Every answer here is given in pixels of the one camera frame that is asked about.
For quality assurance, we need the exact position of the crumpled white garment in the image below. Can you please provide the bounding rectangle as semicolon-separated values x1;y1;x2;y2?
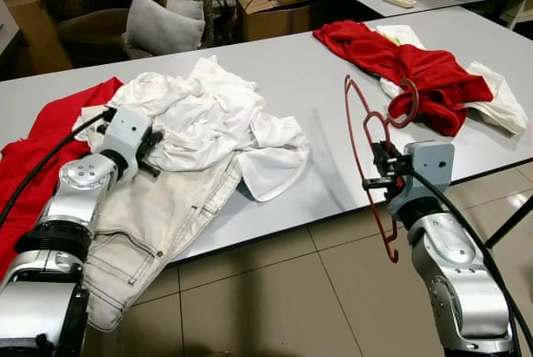
375;24;531;136

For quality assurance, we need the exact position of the open brown cardboard box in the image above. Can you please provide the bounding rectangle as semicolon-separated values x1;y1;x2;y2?
235;0;316;42

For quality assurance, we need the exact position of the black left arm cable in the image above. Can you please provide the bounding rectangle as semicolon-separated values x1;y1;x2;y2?
0;107;113;226

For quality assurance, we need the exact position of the white shirt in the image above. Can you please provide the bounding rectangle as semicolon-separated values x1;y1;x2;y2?
73;56;311;203

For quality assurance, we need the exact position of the red garment with white stripe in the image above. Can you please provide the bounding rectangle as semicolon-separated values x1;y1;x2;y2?
0;77;124;279

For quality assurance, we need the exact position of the crumpled red garment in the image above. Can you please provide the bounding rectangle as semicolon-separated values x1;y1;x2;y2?
314;20;495;138

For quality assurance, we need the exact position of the thin dark red hanger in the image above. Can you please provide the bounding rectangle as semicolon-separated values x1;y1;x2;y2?
343;74;421;264

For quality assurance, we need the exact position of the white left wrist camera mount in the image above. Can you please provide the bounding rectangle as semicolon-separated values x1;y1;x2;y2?
102;106;156;178

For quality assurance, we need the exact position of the grey pillow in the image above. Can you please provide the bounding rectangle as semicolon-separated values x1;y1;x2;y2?
123;0;207;58

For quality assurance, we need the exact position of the black table leg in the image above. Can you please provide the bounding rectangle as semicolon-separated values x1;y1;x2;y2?
485;197;533;250

